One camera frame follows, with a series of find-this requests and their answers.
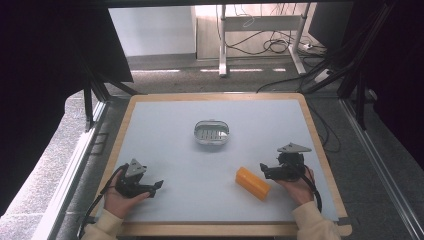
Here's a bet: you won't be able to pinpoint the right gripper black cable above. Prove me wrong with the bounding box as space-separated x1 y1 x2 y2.
298 168 324 214

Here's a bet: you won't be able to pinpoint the person's right hand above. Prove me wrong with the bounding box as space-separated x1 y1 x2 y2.
275 166 316 207

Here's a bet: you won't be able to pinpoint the white wall panel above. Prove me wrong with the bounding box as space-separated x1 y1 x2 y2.
108 5 198 58

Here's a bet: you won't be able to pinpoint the white desk frame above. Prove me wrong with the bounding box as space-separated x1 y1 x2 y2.
217 3 312 78

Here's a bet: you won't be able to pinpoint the white power strip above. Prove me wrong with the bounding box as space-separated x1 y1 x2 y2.
313 68 333 84

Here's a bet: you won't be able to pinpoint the person's left hand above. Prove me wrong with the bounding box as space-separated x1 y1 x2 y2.
103 169 152 220

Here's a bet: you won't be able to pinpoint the black floor cables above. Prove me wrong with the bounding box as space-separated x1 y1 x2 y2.
214 3 344 94

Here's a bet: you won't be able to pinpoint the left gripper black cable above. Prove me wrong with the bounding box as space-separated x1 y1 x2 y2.
78 163 130 239

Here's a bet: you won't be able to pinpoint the aluminium floor rail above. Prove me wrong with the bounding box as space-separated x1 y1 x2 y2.
31 99 108 240
339 98 424 240

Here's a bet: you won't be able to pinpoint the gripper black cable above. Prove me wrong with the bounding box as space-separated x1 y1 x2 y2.
78 163 130 239
298 168 324 214

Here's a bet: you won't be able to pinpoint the black curtain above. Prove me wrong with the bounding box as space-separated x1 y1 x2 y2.
346 0 424 171
0 0 135 218

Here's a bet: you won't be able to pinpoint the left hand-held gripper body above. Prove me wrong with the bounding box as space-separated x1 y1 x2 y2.
115 158 157 199

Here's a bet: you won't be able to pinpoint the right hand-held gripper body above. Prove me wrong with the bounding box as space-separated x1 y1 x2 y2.
265 142 313 182

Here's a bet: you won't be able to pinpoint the black metal stand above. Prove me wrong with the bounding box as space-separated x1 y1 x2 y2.
78 56 141 132
299 3 398 131

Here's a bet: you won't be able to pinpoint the metal soap dish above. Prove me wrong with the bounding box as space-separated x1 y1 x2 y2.
193 119 231 147

